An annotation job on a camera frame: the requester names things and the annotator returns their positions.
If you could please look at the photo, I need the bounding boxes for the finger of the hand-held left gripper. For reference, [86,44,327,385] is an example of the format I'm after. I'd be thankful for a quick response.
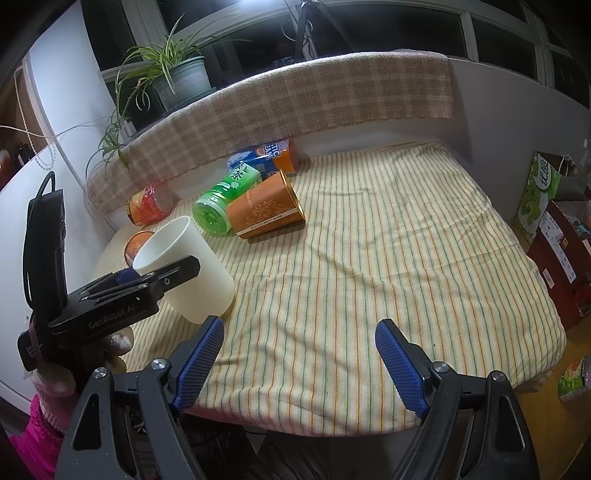
[87,270,140,292]
[134,256,202,297]

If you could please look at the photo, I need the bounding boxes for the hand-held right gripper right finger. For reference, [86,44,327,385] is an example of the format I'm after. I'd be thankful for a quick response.
[375,318,541,480]

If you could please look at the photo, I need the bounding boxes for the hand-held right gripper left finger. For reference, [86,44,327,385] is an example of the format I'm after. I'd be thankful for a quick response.
[55,316,226,480]

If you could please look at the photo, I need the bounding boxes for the white cup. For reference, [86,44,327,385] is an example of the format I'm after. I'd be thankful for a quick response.
[133,215,235,325]

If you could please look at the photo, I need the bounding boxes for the person's left hand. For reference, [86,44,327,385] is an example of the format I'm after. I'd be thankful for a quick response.
[28,324,136,401]

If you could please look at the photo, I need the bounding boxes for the small orange can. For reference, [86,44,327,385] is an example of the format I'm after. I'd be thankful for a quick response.
[124,231,156,269]

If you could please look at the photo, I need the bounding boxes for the green plastic bottle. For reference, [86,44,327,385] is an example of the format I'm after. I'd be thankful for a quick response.
[192,165,262,237]

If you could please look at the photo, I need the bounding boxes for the striped blanket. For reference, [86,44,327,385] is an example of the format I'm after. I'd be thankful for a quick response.
[91,140,568,437]

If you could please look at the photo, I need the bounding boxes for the orange patterned tin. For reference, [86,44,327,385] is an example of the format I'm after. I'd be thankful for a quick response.
[225,169,306,240]

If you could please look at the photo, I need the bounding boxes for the blue and orange packet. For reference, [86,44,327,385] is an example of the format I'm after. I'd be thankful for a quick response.
[226,138,300,182]

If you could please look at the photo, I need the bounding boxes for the colourful snack packet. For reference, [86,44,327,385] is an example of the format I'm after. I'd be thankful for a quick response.
[557,354,591,401]

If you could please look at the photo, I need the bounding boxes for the red cardboard box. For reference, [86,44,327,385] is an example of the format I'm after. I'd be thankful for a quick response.
[526,199,591,329]

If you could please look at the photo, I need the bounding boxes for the potted spider plant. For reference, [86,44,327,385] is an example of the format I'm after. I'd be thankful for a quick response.
[85,13,253,172]

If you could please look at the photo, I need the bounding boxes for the plaid towel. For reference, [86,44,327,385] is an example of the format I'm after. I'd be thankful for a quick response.
[86,49,456,219]

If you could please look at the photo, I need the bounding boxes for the green carton box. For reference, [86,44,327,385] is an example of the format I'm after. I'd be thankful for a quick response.
[516,151,563,241]

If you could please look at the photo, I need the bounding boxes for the black tripod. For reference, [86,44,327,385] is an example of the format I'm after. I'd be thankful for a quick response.
[281,0,352,65]

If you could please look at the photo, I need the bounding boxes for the white cable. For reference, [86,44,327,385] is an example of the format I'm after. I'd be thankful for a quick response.
[0,117,116,185]

